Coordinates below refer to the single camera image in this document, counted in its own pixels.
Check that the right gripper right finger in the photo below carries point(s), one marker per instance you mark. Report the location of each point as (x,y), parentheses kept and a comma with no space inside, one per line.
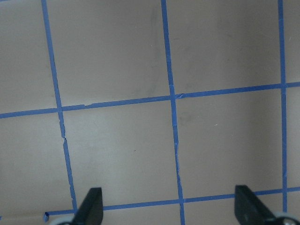
(250,210)

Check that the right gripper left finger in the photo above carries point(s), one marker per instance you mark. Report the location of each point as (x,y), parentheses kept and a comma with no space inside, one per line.
(91,210)

